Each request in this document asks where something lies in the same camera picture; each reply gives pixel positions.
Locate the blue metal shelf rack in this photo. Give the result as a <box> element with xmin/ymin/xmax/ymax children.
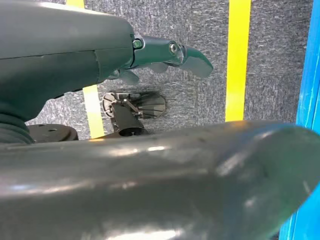
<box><xmin>278</xmin><ymin>0</ymin><xmax>320</xmax><ymax>240</ymax></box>

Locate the black round robot joint plate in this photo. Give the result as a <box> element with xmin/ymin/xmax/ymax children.
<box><xmin>27</xmin><ymin>123</ymin><xmax>79</xmax><ymax>143</ymax></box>

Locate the black robot left foot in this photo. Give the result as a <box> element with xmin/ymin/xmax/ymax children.
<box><xmin>102</xmin><ymin>91</ymin><xmax>167</xmax><ymax>137</ymax></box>

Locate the dark glossy robot left leg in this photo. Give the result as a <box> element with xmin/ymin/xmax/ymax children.
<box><xmin>0</xmin><ymin>119</ymin><xmax>320</xmax><ymax>240</ymax></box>

